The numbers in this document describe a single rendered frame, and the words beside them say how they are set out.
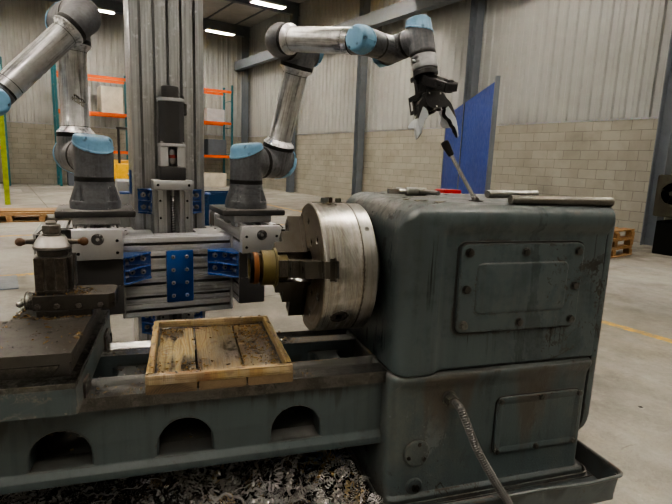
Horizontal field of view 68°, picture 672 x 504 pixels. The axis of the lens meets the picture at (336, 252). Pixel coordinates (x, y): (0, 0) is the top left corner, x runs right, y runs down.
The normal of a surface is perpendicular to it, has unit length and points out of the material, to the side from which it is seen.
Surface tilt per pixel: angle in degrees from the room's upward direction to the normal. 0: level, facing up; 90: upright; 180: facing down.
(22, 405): 88
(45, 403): 88
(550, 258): 90
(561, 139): 90
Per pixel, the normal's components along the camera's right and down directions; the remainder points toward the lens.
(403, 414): 0.29, 0.18
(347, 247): 0.28, -0.28
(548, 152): -0.83, 0.07
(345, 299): 0.27, 0.44
